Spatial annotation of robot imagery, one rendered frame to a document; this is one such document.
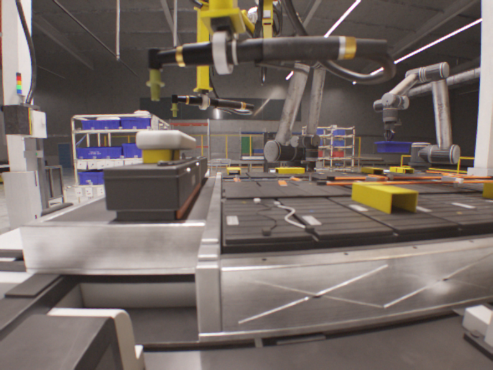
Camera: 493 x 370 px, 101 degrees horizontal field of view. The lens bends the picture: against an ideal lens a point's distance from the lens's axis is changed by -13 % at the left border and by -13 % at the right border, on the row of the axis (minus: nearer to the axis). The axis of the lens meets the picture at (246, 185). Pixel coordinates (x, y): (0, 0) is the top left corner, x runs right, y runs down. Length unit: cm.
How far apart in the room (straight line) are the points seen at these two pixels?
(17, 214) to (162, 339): 415
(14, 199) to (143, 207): 409
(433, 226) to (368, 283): 19
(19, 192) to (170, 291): 399
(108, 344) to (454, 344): 41
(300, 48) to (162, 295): 61
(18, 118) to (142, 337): 281
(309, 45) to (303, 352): 51
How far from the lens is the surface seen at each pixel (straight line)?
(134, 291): 62
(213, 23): 55
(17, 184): 446
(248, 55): 53
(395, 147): 206
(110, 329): 21
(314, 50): 53
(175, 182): 47
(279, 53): 52
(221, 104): 140
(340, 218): 48
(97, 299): 67
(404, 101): 231
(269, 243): 36
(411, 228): 47
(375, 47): 56
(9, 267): 82
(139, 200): 50
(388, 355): 39
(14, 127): 316
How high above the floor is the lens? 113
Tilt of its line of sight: 8 degrees down
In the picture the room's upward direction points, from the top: straight up
